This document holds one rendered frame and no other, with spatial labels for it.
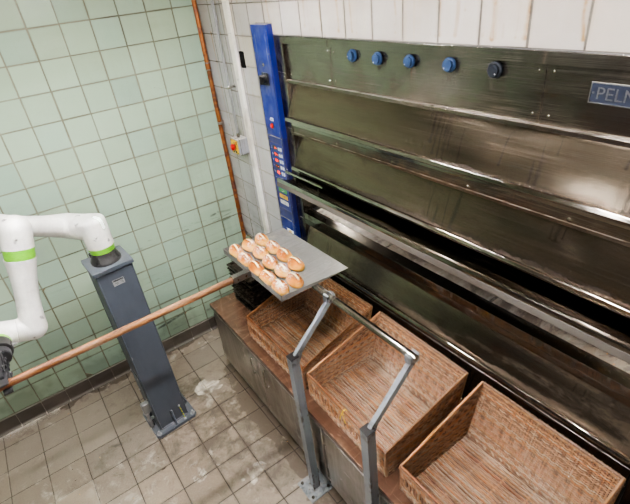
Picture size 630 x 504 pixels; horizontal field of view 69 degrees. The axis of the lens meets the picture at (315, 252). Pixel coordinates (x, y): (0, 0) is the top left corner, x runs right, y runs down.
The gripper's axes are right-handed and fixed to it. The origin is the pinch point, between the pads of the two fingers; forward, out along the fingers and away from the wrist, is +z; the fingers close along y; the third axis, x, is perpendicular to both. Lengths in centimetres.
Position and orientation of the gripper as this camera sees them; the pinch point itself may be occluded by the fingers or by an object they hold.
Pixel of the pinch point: (5, 384)
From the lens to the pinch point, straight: 204.2
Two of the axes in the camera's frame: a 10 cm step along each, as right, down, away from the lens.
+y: 1.0, 8.4, 5.3
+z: 5.9, 3.8, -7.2
